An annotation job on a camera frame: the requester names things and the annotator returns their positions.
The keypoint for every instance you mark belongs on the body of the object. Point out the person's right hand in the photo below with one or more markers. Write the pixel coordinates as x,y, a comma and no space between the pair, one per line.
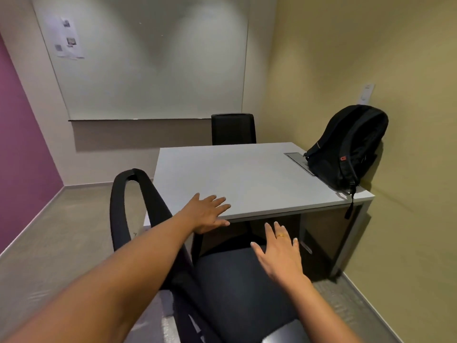
282,260

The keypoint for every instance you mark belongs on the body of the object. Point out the white wall whiteboard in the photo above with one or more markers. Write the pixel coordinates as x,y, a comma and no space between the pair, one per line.
150,60

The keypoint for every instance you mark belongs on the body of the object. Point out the white table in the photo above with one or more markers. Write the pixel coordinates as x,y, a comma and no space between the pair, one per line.
250,175

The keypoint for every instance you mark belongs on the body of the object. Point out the person's right forearm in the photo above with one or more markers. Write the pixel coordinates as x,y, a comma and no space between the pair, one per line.
321,314

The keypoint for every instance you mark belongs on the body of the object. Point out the black mesh office chair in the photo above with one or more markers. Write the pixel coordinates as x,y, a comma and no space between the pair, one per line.
234,128
232,282

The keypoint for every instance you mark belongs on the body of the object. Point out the black backpack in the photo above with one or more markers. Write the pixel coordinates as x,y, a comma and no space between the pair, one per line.
350,146

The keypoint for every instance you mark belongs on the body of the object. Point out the white paper poster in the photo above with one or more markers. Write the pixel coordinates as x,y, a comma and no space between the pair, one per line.
64,39

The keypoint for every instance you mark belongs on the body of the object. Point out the person's left forearm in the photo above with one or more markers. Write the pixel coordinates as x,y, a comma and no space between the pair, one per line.
100,289

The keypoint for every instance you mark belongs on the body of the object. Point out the person's left hand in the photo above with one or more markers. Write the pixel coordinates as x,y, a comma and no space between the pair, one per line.
205,214

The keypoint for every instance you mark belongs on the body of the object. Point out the white wall switch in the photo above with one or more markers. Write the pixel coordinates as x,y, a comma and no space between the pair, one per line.
366,93

